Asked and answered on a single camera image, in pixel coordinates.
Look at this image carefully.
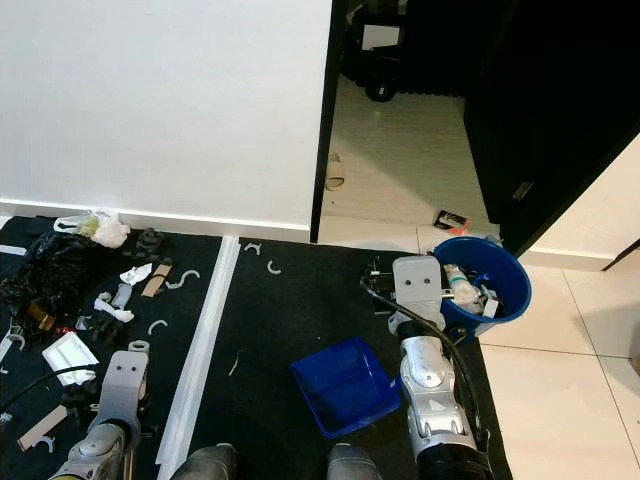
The blue plastic dustpan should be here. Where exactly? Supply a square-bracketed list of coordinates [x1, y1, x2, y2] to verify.
[288, 337, 406, 441]

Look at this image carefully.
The black floor mat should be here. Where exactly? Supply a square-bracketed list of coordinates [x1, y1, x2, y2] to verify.
[0, 217, 229, 480]
[185, 238, 511, 480]

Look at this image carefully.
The white flat packet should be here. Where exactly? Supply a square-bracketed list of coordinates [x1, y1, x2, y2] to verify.
[42, 332, 99, 386]

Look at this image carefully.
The brown cardboard strip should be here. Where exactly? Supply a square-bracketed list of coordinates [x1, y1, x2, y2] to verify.
[17, 405, 68, 451]
[142, 258, 173, 298]

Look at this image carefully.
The black crumpled debris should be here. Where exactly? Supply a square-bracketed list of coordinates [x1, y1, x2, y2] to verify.
[75, 310, 126, 346]
[128, 228, 166, 263]

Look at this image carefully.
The white plastic trash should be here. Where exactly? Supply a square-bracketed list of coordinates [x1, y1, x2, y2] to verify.
[445, 262, 501, 319]

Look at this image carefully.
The small orange black box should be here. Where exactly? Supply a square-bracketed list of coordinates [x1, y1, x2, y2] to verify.
[435, 210, 471, 234]

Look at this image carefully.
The beige slipper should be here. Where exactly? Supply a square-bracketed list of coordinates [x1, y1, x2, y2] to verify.
[325, 150, 346, 191]

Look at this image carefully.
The black garbage bag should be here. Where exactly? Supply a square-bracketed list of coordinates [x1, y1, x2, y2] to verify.
[5, 232, 106, 326]

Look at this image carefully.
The blue plastic bucket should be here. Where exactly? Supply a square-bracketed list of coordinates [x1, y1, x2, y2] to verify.
[432, 236, 533, 326]

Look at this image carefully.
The silver left robot leg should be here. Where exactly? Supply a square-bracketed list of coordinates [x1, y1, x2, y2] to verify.
[180, 443, 241, 480]

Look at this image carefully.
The silver robot leg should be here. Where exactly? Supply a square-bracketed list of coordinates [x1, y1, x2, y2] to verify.
[325, 443, 383, 480]
[180, 443, 241, 480]

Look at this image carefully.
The large white curved clip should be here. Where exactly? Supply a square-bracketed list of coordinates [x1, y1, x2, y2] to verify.
[168, 269, 201, 291]

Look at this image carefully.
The silver right robot leg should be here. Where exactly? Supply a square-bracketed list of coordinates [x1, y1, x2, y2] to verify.
[325, 443, 383, 480]

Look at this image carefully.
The black wheeled object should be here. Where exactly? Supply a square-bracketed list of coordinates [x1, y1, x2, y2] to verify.
[345, 45, 401, 103]

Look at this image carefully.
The white paper sheet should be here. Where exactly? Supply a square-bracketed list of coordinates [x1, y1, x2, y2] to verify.
[360, 22, 401, 51]

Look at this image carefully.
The black cabinet door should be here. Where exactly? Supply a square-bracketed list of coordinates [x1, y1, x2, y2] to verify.
[463, 0, 640, 256]

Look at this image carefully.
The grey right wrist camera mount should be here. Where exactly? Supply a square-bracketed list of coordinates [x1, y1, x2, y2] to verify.
[392, 255, 448, 323]

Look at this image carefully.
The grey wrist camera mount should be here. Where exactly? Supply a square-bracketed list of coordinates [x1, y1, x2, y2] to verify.
[105, 340, 152, 426]
[392, 255, 448, 323]

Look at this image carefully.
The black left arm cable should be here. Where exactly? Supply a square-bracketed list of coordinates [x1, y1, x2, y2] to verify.
[0, 363, 107, 413]

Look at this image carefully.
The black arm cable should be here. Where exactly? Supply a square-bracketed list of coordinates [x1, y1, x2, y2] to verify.
[0, 363, 107, 413]
[360, 275, 493, 451]

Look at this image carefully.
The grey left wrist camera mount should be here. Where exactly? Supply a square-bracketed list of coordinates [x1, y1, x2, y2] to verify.
[105, 340, 152, 426]

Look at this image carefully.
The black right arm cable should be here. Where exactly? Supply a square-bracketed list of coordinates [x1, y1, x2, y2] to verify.
[360, 275, 493, 451]

